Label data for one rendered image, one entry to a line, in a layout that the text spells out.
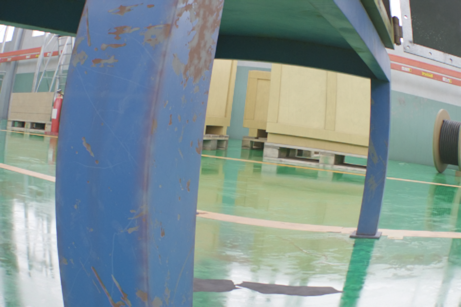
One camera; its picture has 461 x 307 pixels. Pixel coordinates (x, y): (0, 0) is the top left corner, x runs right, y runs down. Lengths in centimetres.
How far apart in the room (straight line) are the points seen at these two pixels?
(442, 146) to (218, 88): 301
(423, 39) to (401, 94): 823
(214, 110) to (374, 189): 471
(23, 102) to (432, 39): 665
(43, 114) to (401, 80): 619
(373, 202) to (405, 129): 820
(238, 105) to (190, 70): 1031
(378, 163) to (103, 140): 172
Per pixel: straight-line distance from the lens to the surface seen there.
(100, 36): 37
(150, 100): 34
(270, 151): 602
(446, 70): 843
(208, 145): 659
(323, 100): 595
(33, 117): 774
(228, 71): 686
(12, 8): 120
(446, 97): 1030
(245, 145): 750
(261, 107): 748
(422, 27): 205
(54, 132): 700
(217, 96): 666
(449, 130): 760
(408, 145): 1022
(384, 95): 204
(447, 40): 207
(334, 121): 591
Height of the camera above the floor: 34
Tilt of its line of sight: 3 degrees down
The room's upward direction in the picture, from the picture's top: 6 degrees clockwise
